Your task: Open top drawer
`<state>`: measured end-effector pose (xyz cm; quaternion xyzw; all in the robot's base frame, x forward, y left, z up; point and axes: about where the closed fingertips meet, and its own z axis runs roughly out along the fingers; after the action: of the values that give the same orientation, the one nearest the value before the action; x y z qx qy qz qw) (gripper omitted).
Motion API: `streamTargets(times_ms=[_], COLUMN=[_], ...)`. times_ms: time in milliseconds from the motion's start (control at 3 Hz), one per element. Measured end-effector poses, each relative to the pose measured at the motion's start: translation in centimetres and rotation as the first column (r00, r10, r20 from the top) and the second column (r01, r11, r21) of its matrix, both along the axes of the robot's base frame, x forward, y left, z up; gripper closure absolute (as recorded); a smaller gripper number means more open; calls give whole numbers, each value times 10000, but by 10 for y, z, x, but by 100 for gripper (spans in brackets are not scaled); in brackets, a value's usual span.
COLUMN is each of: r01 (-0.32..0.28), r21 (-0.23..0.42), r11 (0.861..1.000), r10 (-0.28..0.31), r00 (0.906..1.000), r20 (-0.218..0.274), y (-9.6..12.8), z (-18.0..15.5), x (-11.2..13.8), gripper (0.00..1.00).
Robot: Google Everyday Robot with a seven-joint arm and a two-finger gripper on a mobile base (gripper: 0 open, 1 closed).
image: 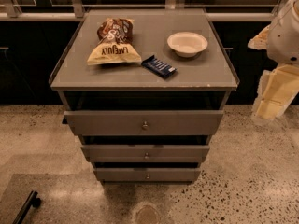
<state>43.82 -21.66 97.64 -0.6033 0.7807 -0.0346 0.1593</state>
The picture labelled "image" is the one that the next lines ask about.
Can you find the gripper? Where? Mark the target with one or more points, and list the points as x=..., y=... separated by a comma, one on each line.
x=284, y=38

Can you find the grey top drawer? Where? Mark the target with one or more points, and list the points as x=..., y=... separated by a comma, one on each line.
x=132, y=123

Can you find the grey drawer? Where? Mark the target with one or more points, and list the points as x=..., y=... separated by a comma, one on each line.
x=145, y=153
x=132, y=123
x=147, y=174

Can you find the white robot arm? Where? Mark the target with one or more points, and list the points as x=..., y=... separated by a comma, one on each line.
x=280, y=39

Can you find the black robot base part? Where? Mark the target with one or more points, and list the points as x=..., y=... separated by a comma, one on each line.
x=32, y=201

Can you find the grey drawer cabinet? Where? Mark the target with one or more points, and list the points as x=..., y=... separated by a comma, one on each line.
x=202, y=82

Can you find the grey middle drawer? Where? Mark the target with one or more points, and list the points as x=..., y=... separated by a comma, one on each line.
x=145, y=153

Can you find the grey bottom drawer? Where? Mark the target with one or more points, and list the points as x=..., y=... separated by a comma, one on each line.
x=147, y=174

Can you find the white paper bowl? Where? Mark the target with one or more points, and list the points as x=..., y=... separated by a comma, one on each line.
x=187, y=44

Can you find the blue snack bar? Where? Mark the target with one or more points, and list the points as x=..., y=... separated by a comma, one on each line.
x=158, y=67

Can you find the yellow brown chip bag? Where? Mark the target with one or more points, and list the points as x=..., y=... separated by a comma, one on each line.
x=115, y=43

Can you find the metal railing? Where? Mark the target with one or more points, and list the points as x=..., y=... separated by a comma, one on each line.
x=79, y=10

